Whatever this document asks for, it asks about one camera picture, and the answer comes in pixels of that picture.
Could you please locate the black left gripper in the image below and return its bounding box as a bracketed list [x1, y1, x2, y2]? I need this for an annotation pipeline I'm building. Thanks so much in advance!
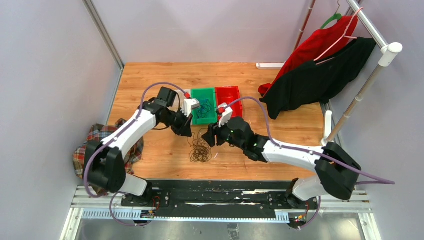
[161, 108, 194, 138]

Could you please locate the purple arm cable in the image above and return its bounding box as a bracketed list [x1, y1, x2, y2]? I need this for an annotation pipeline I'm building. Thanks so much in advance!
[82, 82, 191, 228]
[225, 96, 396, 230]

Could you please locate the plaid cloth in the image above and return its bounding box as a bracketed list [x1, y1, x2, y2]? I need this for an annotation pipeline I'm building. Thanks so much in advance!
[72, 119, 145, 180]

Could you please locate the green hanger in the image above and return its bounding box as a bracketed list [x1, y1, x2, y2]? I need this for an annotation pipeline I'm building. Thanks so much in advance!
[320, 0, 343, 30]

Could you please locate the red shirt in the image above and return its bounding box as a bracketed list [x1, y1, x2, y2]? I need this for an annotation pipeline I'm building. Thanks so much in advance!
[258, 16, 358, 103]

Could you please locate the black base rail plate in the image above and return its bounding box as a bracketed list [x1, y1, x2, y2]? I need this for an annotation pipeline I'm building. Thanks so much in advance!
[120, 179, 318, 220]

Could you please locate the red plastic bin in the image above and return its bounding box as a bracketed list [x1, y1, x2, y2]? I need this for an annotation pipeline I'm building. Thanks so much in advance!
[214, 86, 243, 118]

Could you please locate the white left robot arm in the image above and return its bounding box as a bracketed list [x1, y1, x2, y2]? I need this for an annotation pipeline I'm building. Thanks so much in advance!
[82, 86, 200, 207]

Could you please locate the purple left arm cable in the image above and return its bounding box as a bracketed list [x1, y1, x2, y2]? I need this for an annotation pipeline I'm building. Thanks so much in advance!
[82, 82, 191, 228]

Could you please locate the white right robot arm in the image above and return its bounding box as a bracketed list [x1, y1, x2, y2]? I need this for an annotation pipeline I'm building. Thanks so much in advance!
[202, 117, 361, 209]

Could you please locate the pink hanger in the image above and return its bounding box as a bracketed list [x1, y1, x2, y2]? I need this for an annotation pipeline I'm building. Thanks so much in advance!
[313, 7, 364, 62]

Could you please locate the blue cable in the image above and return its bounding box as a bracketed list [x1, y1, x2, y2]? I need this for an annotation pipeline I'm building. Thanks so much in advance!
[195, 97, 215, 120]

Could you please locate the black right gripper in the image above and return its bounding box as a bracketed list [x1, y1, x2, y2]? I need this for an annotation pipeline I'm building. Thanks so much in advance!
[202, 115, 245, 151]

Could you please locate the grey corner wall post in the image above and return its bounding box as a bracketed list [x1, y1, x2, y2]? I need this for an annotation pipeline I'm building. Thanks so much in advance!
[82, 0, 125, 72]

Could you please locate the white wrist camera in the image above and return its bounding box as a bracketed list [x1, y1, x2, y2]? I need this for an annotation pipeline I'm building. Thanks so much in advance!
[181, 98, 200, 117]
[217, 102, 233, 128]

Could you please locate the silver clothes rack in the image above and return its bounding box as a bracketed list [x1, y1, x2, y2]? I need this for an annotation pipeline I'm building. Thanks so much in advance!
[284, 0, 410, 151]

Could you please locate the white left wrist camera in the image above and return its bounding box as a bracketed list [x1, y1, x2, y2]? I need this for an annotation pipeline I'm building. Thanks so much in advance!
[181, 98, 200, 117]

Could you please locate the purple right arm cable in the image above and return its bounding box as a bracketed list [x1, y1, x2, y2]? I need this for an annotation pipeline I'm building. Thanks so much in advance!
[225, 96, 396, 230]

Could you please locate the black shirt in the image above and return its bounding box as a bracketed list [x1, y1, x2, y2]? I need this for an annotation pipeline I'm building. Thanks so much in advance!
[260, 37, 376, 120]

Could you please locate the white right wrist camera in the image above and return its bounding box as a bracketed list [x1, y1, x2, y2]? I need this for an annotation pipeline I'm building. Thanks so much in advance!
[217, 102, 233, 128]

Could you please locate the brown cable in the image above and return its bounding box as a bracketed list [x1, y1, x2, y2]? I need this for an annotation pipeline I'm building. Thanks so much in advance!
[187, 129, 213, 164]

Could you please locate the green plastic bin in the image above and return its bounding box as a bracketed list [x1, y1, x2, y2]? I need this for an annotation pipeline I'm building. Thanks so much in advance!
[191, 87, 218, 125]

